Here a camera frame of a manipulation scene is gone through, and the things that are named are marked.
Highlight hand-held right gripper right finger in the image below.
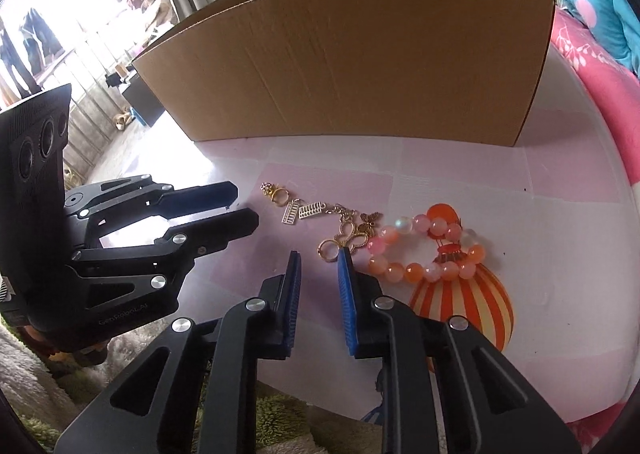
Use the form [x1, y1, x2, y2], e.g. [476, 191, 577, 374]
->
[336, 248, 583, 454]

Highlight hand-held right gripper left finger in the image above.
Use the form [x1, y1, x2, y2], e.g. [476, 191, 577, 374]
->
[54, 250, 303, 454]

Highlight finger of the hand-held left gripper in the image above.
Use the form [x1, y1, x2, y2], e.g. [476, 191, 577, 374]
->
[65, 175, 240, 235]
[75, 207, 261, 281]

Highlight gold charm keychain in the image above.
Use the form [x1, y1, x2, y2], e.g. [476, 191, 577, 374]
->
[260, 182, 383, 265]

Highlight brown cardboard box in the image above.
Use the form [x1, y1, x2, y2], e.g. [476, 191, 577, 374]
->
[131, 0, 557, 149]

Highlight dark low cabinet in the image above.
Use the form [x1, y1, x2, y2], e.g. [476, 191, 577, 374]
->
[122, 78, 163, 127]

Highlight hanging dark clothes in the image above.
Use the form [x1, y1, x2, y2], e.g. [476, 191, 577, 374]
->
[0, 8, 66, 99]

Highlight pink floral quilt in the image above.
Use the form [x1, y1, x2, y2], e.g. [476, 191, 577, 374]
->
[550, 6, 640, 454]

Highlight blue patterned quilt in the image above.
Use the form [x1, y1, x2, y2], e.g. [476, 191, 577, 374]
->
[560, 0, 640, 74]

